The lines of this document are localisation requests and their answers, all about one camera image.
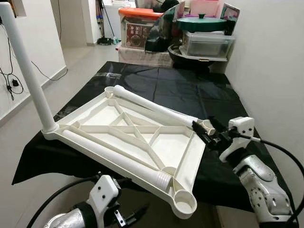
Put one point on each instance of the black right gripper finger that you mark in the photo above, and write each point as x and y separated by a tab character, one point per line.
203	134
218	127

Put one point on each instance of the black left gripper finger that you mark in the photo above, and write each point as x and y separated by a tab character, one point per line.
138	212

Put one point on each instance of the black tablecloth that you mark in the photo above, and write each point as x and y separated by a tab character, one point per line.
156	78

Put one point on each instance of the clear plastic container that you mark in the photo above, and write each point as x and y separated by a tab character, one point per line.
206	45

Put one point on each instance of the patterned cloth covered bench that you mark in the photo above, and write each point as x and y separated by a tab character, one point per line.
142	57

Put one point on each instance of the cream plastic ribbed table top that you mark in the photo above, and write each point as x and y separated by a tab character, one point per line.
102	116

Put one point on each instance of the green pot lid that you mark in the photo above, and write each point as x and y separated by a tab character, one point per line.
202	23

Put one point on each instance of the shiny black curved pan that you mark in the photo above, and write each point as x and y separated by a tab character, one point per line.
159	38

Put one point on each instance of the small clear tape strip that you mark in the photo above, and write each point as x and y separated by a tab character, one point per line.
112	75

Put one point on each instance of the pink box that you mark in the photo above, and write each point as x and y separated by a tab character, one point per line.
204	7

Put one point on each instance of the orange lid storage box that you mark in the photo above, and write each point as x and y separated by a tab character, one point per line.
135	33

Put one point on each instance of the black floor device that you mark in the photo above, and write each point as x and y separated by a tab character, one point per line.
105	42

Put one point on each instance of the small black power adapter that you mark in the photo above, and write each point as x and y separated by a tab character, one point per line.
15	83

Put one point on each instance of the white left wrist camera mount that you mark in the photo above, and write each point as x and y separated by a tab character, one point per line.
105	190

